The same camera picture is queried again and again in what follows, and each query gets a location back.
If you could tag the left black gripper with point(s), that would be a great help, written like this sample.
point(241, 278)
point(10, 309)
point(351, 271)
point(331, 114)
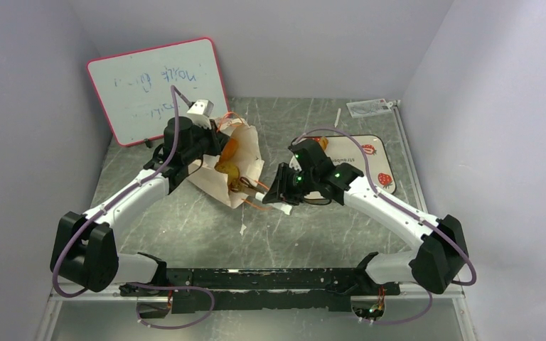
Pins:
point(217, 138)

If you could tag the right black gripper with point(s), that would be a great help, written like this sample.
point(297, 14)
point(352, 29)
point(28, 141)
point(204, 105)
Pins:
point(281, 183)

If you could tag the yellow fake bread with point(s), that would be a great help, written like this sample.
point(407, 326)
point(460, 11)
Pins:
point(227, 166)

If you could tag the paper bag with orange handles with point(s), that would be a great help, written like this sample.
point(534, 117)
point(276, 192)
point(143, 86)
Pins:
point(248, 158)

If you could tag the metal serving tongs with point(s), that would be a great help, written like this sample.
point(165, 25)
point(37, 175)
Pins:
point(259, 193)

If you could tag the strawberry print tray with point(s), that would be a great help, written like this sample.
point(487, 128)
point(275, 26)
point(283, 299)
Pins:
point(361, 151)

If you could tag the orange fake bread piece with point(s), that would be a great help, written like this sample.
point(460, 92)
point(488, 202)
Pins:
point(322, 141)

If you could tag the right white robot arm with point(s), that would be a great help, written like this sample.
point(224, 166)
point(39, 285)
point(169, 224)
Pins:
point(437, 245)

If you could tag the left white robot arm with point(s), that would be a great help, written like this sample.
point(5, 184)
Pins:
point(85, 251)

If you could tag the red framed whiteboard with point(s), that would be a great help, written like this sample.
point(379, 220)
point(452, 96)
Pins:
point(134, 88)

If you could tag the small white stick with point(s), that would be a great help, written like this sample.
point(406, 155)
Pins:
point(337, 119)

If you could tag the white card on table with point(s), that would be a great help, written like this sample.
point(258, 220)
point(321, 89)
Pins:
point(369, 108)

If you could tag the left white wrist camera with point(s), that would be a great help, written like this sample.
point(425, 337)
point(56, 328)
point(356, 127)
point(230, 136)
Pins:
point(199, 113)

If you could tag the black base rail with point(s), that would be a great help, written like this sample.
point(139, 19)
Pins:
point(193, 290)

